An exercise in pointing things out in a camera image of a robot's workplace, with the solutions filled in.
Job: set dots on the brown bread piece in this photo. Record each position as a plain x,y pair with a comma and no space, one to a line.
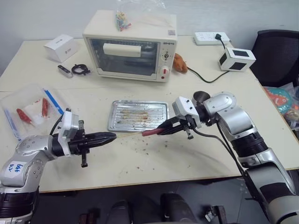
180,63

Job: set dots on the dark brown block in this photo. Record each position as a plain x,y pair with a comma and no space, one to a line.
216,214

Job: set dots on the plastic bag of skewered sausages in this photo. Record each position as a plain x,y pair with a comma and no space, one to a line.
28,98

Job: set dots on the silver ribbed baking tray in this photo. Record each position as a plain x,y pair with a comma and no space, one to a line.
137,114

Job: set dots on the black power plug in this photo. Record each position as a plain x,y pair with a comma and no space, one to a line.
218,37

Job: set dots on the colourful printed bag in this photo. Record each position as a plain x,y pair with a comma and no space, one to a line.
282,100

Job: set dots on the clear bag of skewers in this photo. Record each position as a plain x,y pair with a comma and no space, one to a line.
154,18

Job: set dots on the white paper napkin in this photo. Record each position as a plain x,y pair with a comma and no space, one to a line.
35,114

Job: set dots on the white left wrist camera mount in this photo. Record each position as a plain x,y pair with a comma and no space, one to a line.
66,123

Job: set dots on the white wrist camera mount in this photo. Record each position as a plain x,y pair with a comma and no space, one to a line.
184,105
66,123

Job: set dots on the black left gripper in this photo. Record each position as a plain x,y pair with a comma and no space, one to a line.
78,145

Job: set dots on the grey remote stick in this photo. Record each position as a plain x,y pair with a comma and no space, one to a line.
65,70

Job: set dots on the white power strip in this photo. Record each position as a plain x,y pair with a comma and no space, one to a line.
208,38

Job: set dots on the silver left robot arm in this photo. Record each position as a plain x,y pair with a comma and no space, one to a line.
25,151

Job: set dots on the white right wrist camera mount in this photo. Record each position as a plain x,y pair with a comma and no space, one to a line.
184,105

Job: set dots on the cream toaster oven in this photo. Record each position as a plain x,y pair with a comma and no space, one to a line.
130,42

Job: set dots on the white cardboard box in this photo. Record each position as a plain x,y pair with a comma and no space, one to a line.
61,47

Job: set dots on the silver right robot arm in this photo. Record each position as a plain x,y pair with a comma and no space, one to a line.
236,121

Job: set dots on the black office chair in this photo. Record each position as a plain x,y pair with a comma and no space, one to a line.
275,56

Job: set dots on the white cube with black panels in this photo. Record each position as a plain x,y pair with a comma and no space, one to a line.
237,59

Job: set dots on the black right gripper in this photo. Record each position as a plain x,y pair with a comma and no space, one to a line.
191,121

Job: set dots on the red sausage with stick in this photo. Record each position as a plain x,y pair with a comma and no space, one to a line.
45,107
23,116

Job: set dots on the thin wooden skewer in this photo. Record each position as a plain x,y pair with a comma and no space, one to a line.
128,134

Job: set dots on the bag of colourful small items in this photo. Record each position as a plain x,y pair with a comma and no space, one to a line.
121,21

